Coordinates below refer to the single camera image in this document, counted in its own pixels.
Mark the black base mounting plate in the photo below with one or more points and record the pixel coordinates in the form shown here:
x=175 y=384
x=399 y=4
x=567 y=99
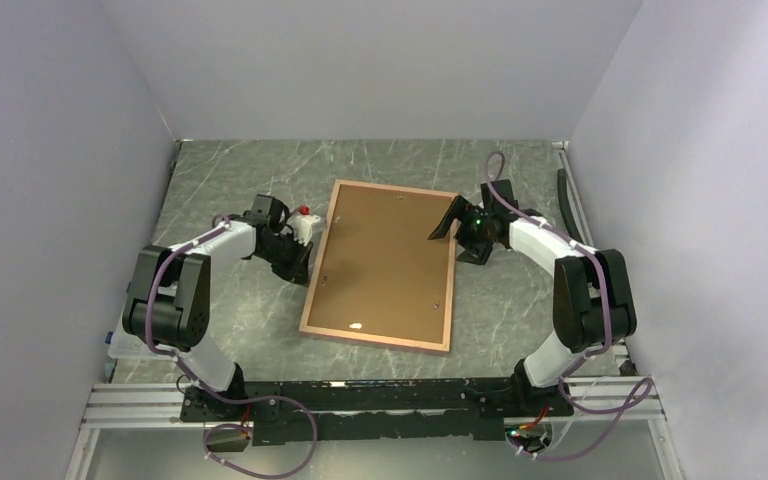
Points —
x=483 y=409

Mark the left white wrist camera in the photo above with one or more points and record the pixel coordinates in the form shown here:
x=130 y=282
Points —
x=304 y=224

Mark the black foam tube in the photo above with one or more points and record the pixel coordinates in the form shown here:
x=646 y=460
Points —
x=565 y=206

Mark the pink wooden picture frame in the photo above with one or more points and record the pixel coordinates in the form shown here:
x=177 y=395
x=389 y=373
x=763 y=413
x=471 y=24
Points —
x=371 y=341

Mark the clear plastic screw box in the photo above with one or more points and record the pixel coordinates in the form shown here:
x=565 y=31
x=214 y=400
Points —
x=120 y=344

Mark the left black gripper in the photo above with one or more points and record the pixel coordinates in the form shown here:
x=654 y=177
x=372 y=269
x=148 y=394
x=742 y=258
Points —
x=298 y=271

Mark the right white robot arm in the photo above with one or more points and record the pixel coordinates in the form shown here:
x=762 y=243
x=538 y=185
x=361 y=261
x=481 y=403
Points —
x=592 y=300

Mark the brown backing board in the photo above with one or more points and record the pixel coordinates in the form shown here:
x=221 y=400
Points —
x=384 y=258

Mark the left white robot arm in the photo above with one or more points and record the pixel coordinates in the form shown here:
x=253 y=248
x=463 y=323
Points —
x=168 y=299

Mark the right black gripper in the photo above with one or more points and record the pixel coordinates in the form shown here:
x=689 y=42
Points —
x=461 y=209

